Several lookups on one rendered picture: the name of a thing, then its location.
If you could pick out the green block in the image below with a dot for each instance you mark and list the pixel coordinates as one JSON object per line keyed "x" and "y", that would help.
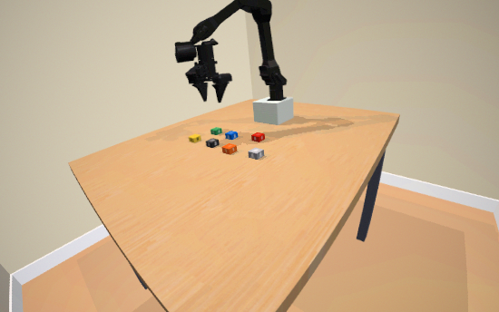
{"x": 215, "y": 130}

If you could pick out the red block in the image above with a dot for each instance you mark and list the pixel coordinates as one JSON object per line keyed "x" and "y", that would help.
{"x": 258, "y": 137}

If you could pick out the yellow block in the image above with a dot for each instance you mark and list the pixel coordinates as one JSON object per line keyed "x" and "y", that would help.
{"x": 195, "y": 137}

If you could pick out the orange block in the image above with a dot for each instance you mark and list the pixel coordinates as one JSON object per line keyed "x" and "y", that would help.
{"x": 229, "y": 148}

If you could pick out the blue block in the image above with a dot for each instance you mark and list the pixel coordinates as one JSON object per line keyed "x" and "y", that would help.
{"x": 231, "y": 135}

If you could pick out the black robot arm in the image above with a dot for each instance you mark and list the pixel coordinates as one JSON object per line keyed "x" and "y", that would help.
{"x": 261, "y": 12}

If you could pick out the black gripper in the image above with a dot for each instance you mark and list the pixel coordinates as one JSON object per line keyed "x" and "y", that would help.
{"x": 220, "y": 80}

